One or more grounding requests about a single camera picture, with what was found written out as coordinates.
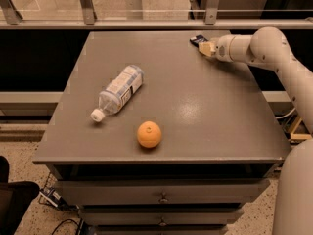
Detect dark blue rxbar wrapper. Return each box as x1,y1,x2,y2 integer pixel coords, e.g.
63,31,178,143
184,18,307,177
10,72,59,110
190,35,207,47

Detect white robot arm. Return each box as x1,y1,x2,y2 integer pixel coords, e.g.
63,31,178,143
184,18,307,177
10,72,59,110
197,27,313,235

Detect clear plastic water bottle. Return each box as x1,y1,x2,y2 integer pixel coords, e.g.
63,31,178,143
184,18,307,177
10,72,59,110
90,65,144,122

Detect orange fruit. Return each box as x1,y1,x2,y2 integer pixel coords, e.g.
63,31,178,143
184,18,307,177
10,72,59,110
137,121,162,149

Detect grey drawer cabinet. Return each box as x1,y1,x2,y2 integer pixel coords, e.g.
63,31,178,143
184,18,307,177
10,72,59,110
34,31,291,235

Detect upper grey drawer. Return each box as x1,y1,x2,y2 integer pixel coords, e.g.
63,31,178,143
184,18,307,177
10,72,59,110
55,179,269,206

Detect grey drawer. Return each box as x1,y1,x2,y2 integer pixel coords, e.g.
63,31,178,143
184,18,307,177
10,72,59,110
79,208,243,226
55,179,269,206

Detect metal glass railing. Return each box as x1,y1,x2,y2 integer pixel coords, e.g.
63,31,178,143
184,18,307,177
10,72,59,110
0,0,313,30

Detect lower grey drawer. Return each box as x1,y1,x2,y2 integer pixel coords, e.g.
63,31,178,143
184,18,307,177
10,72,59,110
79,208,243,226

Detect small box on floor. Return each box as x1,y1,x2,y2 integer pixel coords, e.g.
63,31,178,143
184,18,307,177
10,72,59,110
39,187,64,208

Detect black office chair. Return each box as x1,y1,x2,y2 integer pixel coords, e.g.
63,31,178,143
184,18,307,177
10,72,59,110
0,156,39,235

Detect yellow wooden frame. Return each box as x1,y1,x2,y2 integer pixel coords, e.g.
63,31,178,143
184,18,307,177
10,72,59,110
287,116,312,141

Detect black floor cable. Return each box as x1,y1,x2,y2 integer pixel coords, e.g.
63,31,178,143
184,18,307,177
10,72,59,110
50,218,86,235

